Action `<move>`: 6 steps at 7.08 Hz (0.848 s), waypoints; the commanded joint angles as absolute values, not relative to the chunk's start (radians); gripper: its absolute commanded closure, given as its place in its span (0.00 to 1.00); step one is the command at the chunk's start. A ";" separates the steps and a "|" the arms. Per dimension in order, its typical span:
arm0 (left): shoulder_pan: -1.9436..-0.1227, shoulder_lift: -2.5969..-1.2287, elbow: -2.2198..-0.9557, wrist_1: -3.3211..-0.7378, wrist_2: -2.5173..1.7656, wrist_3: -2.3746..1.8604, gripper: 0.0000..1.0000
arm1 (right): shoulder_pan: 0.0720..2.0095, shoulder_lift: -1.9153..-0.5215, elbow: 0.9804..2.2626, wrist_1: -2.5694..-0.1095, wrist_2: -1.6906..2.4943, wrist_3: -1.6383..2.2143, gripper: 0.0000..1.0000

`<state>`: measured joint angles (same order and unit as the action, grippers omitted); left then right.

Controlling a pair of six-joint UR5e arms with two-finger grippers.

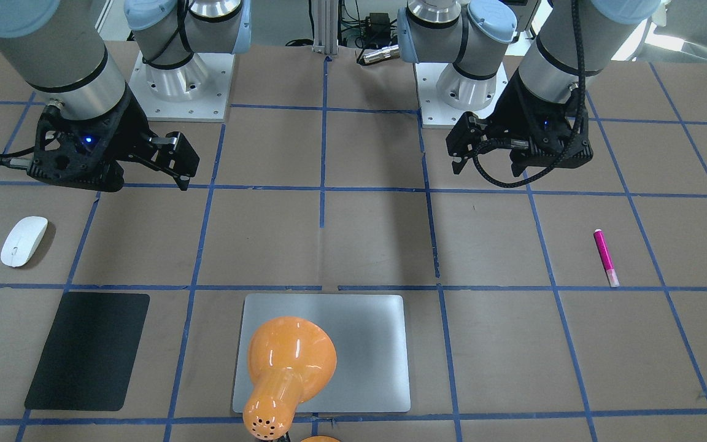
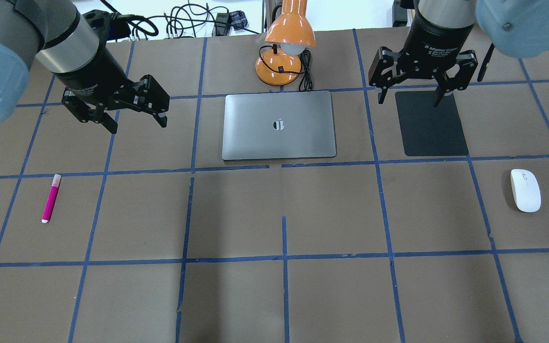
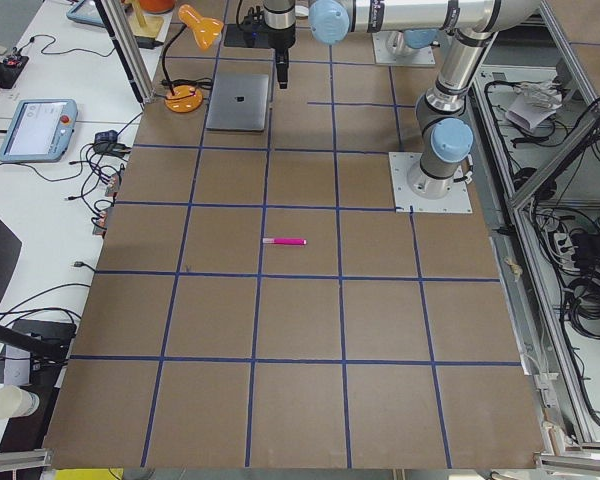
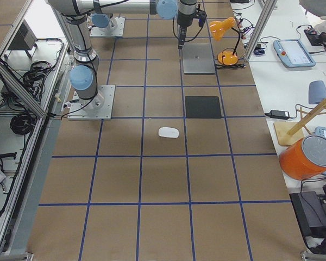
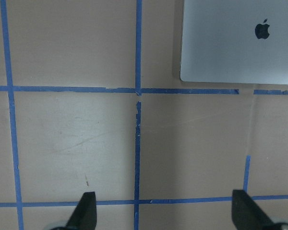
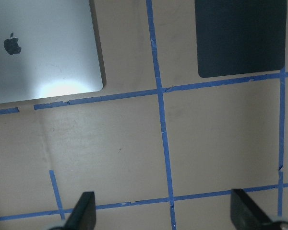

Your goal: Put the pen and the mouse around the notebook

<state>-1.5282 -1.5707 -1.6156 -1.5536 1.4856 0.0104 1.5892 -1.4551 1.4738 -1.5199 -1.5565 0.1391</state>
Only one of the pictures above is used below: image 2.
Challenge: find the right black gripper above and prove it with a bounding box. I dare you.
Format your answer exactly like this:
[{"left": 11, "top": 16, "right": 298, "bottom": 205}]
[{"left": 368, "top": 12, "right": 478, "bottom": 107}]

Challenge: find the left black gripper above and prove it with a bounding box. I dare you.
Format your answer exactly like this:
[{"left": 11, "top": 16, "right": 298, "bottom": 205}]
[{"left": 61, "top": 48, "right": 170, "bottom": 134}]

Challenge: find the pink highlighter pen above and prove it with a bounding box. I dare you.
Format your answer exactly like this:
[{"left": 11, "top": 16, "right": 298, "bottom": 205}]
[{"left": 41, "top": 174, "right": 62, "bottom": 223}]

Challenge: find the white computer mouse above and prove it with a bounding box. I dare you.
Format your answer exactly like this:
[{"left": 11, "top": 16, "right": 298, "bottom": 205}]
[{"left": 510, "top": 169, "right": 542, "bottom": 213}]

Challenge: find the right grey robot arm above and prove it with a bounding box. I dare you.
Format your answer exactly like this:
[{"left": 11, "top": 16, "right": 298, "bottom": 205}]
[{"left": 368, "top": 0, "right": 549, "bottom": 106}]

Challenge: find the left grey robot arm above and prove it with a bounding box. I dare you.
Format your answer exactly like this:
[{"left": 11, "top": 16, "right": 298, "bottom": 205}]
[{"left": 0, "top": 0, "right": 170, "bottom": 134}]

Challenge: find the black mousepad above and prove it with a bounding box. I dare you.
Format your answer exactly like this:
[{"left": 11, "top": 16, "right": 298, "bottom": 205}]
[{"left": 395, "top": 91, "right": 468, "bottom": 157}]

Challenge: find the orange desk lamp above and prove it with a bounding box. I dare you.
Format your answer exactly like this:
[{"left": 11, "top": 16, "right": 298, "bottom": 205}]
[{"left": 255, "top": 0, "right": 316, "bottom": 91}]

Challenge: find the silver closed laptop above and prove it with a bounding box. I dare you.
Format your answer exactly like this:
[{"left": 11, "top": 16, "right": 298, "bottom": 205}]
[{"left": 221, "top": 91, "right": 337, "bottom": 161}]

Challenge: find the black cable bundle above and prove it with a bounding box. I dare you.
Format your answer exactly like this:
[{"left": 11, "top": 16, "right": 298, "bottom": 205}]
[{"left": 101, "top": 0, "right": 261, "bottom": 40}]

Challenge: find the black lamp power cable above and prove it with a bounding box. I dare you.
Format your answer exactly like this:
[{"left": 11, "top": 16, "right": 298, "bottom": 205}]
[{"left": 260, "top": 44, "right": 314, "bottom": 92}]

